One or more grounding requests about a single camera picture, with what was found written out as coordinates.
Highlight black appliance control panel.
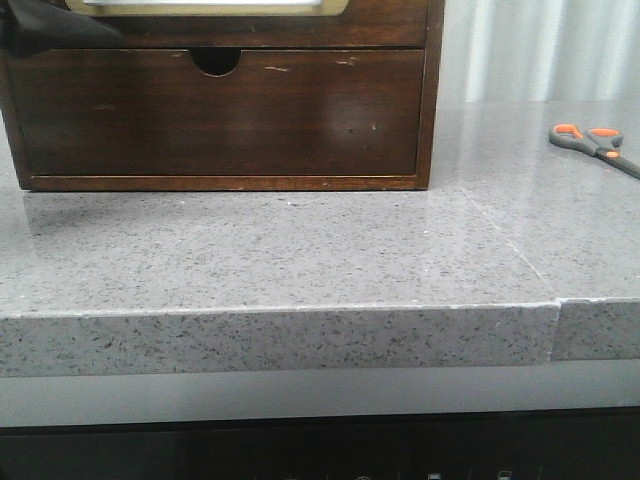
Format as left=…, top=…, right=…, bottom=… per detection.
left=1, top=407, right=639, bottom=479

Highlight orange grey handled scissors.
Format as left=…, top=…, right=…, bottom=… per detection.
left=549, top=124, right=639, bottom=179

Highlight dark wooden drawer cabinet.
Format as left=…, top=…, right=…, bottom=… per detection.
left=1, top=1, right=444, bottom=191

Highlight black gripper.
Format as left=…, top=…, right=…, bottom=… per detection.
left=1, top=1, right=123, bottom=58

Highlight white pleated curtain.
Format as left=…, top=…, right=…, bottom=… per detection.
left=438, top=1, right=639, bottom=105

